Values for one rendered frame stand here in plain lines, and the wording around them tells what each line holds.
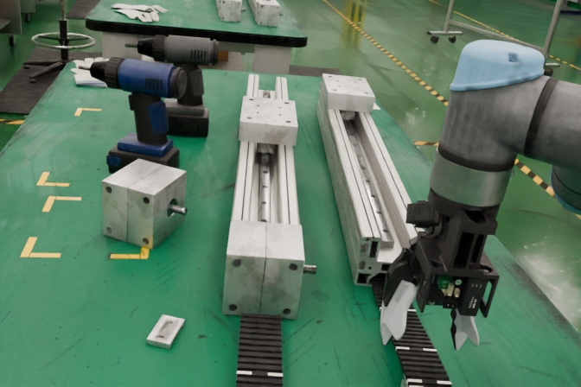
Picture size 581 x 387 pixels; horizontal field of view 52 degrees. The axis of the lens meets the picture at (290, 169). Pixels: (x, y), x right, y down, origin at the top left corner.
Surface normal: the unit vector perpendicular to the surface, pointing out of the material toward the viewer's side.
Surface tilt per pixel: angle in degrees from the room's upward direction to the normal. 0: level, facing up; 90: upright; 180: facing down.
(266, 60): 90
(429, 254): 0
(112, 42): 90
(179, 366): 0
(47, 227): 0
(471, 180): 90
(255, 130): 90
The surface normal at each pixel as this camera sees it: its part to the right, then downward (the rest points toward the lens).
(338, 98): 0.03, 0.41
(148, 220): -0.33, 0.35
